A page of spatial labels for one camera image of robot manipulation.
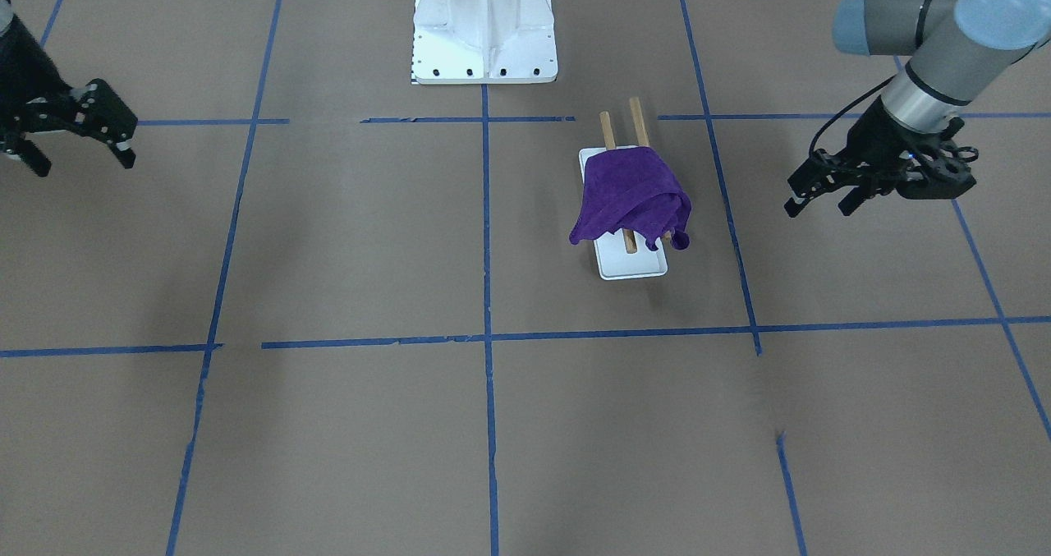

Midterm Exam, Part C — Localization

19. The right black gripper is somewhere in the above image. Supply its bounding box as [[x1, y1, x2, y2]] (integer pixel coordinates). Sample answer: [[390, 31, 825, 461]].
[[1, 14, 138, 177]]

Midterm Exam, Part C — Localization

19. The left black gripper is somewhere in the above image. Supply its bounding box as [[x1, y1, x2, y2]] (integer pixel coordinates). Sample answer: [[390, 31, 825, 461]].
[[783, 99, 964, 218]]

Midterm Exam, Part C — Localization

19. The purple towel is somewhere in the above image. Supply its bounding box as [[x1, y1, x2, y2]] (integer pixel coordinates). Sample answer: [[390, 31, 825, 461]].
[[568, 147, 693, 250]]

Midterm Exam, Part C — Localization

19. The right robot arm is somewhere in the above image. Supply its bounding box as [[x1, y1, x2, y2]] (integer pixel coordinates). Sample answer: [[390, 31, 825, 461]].
[[1, 0, 138, 177]]

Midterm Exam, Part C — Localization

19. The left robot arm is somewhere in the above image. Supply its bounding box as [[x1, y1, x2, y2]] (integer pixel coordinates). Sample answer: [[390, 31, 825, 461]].
[[784, 0, 1050, 217]]

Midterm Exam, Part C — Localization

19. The inner wooden rack rod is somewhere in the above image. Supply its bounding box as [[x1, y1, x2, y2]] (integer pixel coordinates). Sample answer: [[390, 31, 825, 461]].
[[599, 110, 638, 255]]

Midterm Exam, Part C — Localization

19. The wooden rack rod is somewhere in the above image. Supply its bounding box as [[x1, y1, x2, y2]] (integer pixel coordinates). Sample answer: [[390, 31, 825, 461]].
[[599, 110, 638, 255], [626, 97, 688, 250]]

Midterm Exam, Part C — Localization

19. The outer wooden rack rod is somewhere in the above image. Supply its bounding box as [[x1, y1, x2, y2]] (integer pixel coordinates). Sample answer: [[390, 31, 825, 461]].
[[626, 97, 688, 250]]

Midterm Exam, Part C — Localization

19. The white towel rack base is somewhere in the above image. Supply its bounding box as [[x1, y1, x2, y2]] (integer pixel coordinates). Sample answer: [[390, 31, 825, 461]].
[[581, 147, 668, 282]]

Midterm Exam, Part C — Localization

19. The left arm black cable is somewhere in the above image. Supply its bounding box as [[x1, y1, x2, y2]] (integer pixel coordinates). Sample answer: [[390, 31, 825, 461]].
[[809, 76, 897, 159]]

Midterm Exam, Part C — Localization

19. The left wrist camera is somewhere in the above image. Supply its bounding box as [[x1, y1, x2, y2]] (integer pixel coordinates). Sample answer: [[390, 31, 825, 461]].
[[897, 140, 980, 200]]

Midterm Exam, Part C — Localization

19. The white camera pole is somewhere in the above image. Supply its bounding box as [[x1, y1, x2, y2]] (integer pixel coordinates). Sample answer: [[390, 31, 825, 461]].
[[411, 0, 559, 85]]

